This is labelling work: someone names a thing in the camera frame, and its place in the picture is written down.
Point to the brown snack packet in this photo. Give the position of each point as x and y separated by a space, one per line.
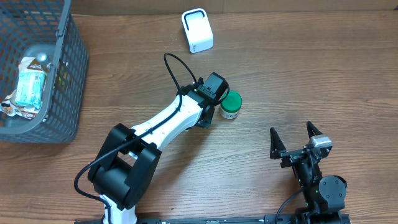
30 64

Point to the grey plastic mesh basket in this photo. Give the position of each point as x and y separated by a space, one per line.
29 28

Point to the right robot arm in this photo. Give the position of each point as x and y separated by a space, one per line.
324 196

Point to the colourful snack wrapper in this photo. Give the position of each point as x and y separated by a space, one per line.
10 108

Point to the teal tissue pack in basket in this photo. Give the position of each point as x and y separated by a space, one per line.
29 89

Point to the clear bottle with silver cap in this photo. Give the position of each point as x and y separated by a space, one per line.
42 52

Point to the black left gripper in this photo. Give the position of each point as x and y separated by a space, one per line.
205 119

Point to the green lid jar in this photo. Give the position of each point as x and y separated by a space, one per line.
231 106

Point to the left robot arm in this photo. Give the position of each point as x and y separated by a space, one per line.
127 160

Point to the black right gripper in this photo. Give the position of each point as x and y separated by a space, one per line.
290 155

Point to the white barcode scanner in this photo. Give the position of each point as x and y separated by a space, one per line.
198 30

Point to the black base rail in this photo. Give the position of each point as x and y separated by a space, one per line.
267 219

